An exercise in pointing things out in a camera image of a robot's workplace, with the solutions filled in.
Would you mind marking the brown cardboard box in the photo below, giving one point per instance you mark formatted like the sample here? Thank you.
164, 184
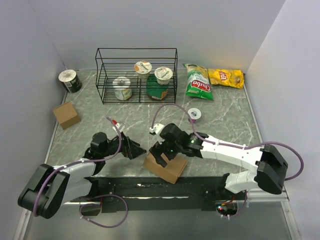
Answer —
171, 172

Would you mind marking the small folded cardboard box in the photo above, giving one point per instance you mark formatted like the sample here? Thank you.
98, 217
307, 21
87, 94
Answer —
66, 115

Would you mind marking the yellow Lays chips bag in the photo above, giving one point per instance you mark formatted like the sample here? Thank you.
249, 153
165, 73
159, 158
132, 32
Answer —
226, 77

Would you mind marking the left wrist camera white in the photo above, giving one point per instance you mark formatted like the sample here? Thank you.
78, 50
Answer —
119, 125

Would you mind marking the yogurt cup beige label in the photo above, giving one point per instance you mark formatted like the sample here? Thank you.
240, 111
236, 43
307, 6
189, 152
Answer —
163, 75

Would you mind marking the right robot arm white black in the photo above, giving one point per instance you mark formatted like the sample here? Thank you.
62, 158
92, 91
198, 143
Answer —
265, 167

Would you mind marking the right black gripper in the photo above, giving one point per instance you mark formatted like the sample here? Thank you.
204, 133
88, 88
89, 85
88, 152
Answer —
157, 150

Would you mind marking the black can white lid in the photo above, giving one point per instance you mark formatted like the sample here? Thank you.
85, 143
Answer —
70, 80

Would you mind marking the yogurt cup orange label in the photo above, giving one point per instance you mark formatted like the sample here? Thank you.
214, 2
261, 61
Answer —
143, 69

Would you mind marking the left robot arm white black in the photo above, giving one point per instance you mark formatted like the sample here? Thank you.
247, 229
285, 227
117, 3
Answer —
51, 186

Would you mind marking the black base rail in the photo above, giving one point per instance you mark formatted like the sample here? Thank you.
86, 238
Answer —
153, 193

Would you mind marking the small purple yogurt cup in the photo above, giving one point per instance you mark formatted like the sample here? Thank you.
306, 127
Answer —
194, 115

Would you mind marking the white lidded cup lower shelf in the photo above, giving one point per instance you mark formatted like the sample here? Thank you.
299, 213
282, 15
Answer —
122, 88

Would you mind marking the green Chuba chips bag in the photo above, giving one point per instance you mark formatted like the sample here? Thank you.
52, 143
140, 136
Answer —
198, 84

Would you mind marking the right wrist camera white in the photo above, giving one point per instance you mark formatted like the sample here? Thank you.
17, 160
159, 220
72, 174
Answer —
156, 129

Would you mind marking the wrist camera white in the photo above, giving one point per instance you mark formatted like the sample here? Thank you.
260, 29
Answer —
156, 129
119, 125

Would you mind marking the black wire rack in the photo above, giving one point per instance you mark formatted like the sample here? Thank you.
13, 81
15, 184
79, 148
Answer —
113, 62

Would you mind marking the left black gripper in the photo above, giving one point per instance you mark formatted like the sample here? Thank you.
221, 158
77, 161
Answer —
130, 148

